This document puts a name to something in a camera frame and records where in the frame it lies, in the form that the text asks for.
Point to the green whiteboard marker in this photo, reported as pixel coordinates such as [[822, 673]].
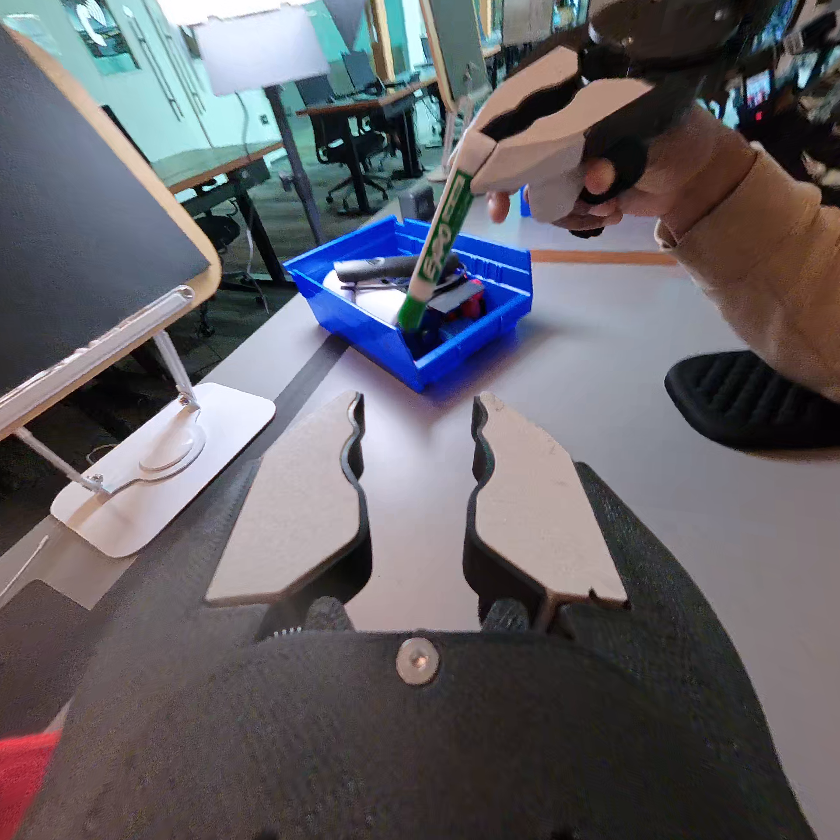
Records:
[[436, 243]]

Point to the black handheld tool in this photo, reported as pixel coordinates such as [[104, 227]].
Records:
[[380, 268]]

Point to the black armrest pad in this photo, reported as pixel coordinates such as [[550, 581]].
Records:
[[754, 400]]

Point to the black office chair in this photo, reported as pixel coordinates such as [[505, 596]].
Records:
[[334, 131]]

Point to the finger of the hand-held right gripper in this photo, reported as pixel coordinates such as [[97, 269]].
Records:
[[538, 157], [525, 82]]

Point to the black board with wooden rim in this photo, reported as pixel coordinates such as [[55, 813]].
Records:
[[85, 229]]

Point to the small blue plastic bin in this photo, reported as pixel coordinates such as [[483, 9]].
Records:
[[525, 203]]

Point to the red plastic bin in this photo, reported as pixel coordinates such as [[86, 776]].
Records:
[[23, 787]]

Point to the person's right forearm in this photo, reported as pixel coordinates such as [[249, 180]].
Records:
[[774, 262]]

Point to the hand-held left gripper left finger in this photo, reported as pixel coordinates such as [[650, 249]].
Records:
[[289, 518]]

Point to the raised white standing desk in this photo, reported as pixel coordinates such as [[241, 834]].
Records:
[[262, 52]]

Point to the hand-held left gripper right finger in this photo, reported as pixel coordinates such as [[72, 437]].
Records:
[[544, 525]]

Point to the white paper roll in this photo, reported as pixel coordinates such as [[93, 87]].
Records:
[[377, 305]]

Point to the person's right hand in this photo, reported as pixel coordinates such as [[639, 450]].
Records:
[[682, 170]]

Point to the wooden office desk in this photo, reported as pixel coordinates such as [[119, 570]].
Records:
[[367, 105], [210, 161]]

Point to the small black box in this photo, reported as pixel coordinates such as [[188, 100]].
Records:
[[418, 200]]

